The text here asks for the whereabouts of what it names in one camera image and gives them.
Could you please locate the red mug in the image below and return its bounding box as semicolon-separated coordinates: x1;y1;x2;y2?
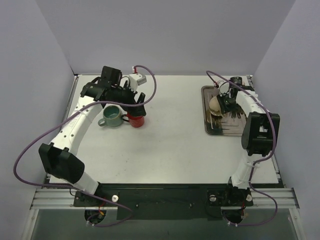
121;113;145;128

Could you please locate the green speckled mug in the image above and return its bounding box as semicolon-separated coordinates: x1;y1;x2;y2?
98;105;123;128

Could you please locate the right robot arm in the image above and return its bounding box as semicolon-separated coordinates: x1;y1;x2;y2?
216;76;280;205

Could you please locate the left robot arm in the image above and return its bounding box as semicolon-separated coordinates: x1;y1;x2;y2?
38;66;147;206

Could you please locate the beige round mug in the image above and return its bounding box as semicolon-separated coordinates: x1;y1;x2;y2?
209;96;223;117

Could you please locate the metal tray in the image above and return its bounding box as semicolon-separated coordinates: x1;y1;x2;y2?
201;85;247;137

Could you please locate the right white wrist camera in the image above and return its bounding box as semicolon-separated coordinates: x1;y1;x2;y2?
216;79;230;97

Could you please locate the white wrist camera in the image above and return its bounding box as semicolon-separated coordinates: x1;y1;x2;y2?
216;79;230;97
127;73;147;92

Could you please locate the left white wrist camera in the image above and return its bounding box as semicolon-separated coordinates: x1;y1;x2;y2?
127;73;147;92

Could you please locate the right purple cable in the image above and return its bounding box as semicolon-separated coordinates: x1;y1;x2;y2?
206;70;279;227

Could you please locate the purple cable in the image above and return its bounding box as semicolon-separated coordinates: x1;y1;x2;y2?
206;70;279;227
12;65;158;228

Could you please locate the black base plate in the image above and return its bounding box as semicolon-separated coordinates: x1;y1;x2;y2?
42;183;286;222

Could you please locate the aluminium rail frame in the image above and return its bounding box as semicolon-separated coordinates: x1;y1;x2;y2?
29;74;300;211

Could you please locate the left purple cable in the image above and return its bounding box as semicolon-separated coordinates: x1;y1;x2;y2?
12;65;158;228

